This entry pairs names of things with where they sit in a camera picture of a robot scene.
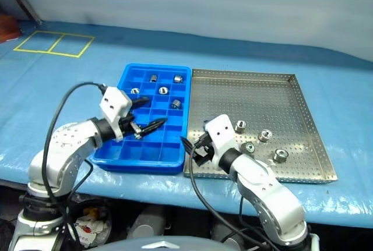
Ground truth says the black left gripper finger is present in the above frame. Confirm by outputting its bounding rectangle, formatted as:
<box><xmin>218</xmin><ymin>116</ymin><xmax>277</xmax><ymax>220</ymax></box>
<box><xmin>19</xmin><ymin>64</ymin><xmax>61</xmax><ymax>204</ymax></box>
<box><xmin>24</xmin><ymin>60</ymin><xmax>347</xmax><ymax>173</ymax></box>
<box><xmin>140</xmin><ymin>118</ymin><xmax>168</xmax><ymax>135</ymax></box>
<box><xmin>131</xmin><ymin>97</ymin><xmax>150</xmax><ymax>109</ymax></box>

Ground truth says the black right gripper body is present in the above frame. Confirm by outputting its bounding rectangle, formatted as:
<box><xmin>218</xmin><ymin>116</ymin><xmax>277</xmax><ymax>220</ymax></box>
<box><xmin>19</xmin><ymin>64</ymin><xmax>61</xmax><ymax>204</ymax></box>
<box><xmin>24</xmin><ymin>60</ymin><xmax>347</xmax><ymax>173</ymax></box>
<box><xmin>194</xmin><ymin>135</ymin><xmax>215</xmax><ymax>163</ymax></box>

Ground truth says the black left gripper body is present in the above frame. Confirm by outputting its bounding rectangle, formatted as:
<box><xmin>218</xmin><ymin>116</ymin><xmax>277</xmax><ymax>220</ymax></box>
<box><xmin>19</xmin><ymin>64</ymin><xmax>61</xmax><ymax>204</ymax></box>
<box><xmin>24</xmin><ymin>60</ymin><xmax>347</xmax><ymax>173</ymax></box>
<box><xmin>118</xmin><ymin>114</ymin><xmax>143</xmax><ymax>140</ymax></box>

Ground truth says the blue compartment tray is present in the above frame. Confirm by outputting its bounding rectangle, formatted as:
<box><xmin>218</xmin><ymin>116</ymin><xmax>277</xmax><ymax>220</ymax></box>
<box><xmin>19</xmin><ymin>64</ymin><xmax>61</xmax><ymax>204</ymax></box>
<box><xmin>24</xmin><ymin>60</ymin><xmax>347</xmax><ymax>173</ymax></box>
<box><xmin>89</xmin><ymin>63</ymin><xmax>192</xmax><ymax>175</ymax></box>

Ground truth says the perforated steel tray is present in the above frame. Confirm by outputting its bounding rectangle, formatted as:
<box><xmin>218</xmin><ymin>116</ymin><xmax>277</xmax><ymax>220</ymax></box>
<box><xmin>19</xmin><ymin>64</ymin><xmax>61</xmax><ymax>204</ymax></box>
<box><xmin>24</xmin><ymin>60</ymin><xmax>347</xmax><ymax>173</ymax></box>
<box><xmin>183</xmin><ymin>68</ymin><xmax>339</xmax><ymax>186</ymax></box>

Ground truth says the grey rounded cylinder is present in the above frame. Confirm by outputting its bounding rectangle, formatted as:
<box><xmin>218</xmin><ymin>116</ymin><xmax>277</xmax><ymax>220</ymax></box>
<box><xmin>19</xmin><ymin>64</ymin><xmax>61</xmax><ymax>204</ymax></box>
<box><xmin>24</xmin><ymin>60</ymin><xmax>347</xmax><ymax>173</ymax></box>
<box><xmin>211</xmin><ymin>218</ymin><xmax>263</xmax><ymax>246</ymax></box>
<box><xmin>126</xmin><ymin>204</ymin><xmax>173</xmax><ymax>240</ymax></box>

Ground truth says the grey robot chest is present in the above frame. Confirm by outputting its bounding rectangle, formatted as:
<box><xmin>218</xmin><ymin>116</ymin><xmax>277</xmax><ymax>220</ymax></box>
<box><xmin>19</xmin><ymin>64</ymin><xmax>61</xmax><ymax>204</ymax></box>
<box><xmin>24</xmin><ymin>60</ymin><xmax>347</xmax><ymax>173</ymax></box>
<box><xmin>96</xmin><ymin>235</ymin><xmax>242</xmax><ymax>251</ymax></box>

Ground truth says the dark waste bin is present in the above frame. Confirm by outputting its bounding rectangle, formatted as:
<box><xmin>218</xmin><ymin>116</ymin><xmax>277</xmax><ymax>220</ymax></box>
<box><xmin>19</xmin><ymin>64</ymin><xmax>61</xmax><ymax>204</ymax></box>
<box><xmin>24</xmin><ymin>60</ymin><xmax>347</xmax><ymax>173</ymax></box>
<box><xmin>69</xmin><ymin>201</ymin><xmax>113</xmax><ymax>249</ymax></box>

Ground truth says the yellow tape rectangle marking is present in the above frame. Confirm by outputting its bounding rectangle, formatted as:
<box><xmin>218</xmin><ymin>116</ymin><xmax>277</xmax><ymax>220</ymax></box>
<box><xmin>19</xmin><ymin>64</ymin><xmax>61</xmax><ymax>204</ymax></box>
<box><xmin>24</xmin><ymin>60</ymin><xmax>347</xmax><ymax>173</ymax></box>
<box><xmin>13</xmin><ymin>30</ymin><xmax>96</xmax><ymax>59</ymax></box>

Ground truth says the crumpled white paper trash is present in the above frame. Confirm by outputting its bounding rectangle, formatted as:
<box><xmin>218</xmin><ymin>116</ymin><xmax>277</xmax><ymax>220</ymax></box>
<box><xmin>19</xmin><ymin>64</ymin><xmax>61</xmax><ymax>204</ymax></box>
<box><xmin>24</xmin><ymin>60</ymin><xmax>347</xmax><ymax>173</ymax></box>
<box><xmin>75</xmin><ymin>207</ymin><xmax>107</xmax><ymax>248</ymax></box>

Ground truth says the orange brown block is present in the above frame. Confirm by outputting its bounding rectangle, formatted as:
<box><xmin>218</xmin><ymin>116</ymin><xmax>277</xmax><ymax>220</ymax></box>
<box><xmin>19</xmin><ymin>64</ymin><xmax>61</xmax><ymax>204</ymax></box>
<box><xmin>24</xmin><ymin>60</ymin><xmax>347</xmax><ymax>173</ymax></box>
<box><xmin>0</xmin><ymin>14</ymin><xmax>22</xmax><ymax>44</ymax></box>

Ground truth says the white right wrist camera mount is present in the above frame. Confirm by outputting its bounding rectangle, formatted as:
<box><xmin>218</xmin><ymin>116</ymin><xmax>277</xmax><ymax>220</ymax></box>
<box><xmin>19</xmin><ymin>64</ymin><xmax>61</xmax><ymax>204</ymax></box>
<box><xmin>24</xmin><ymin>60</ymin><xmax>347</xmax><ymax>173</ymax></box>
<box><xmin>203</xmin><ymin>114</ymin><xmax>237</xmax><ymax>172</ymax></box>

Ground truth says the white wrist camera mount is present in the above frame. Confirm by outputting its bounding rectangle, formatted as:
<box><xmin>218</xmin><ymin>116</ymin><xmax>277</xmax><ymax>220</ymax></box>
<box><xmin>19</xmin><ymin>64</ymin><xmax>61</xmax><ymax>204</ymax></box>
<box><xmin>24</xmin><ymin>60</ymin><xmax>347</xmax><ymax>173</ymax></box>
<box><xmin>98</xmin><ymin>86</ymin><xmax>133</xmax><ymax>143</ymax></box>
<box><xmin>203</xmin><ymin>114</ymin><xmax>237</xmax><ymax>172</ymax></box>

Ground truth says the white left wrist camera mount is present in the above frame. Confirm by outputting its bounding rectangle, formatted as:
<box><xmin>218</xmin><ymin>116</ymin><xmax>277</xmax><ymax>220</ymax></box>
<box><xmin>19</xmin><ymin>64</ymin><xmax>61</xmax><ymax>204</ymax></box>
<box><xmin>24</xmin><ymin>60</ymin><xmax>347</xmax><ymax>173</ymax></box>
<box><xmin>98</xmin><ymin>86</ymin><xmax>133</xmax><ymax>143</ymax></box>

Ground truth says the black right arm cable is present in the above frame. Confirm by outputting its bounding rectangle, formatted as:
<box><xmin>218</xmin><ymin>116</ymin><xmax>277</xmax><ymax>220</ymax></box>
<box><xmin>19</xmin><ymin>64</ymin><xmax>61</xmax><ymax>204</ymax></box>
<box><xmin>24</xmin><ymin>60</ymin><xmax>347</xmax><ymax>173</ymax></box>
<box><xmin>188</xmin><ymin>146</ymin><xmax>280</xmax><ymax>251</ymax></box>

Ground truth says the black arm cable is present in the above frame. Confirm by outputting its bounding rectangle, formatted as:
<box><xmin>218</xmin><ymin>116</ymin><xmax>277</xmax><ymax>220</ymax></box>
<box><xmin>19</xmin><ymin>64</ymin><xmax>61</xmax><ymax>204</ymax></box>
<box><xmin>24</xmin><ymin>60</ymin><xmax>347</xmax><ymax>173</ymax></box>
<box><xmin>188</xmin><ymin>146</ymin><xmax>280</xmax><ymax>251</ymax></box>
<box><xmin>41</xmin><ymin>81</ymin><xmax>107</xmax><ymax>251</ymax></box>

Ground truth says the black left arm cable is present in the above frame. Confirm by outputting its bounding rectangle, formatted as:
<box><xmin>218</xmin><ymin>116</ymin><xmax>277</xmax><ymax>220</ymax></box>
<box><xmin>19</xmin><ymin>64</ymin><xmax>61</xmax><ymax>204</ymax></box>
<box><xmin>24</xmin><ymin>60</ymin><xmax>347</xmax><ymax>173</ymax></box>
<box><xmin>41</xmin><ymin>81</ymin><xmax>107</xmax><ymax>251</ymax></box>

